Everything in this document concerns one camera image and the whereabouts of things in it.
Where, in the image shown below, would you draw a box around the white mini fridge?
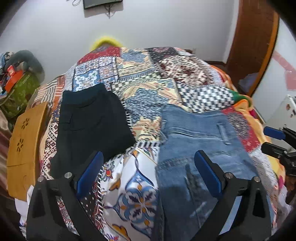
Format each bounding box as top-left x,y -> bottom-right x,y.
264,94 -> 296,149

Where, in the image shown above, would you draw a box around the wooden lap desk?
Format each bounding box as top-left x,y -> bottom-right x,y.
7,102 -> 48,201

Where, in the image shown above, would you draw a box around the green fabric storage box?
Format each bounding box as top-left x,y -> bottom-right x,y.
1,72 -> 40,120

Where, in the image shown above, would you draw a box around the orange box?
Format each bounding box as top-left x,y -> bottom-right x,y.
5,65 -> 23,93

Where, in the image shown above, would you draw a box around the patchwork patterned bed quilt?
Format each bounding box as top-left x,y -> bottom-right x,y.
30,47 -> 285,228

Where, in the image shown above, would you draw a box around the small black wall monitor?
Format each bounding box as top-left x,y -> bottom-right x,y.
83,0 -> 122,9

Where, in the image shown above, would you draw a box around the striped red gold curtain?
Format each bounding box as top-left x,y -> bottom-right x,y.
0,111 -> 11,196

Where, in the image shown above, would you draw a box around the folded black pants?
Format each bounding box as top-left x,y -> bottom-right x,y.
50,83 -> 135,179

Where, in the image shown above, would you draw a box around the brown wooden wardrobe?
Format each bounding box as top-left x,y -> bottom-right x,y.
226,1 -> 280,96

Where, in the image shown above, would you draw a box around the blue denim jeans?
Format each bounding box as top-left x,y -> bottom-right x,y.
152,104 -> 273,240

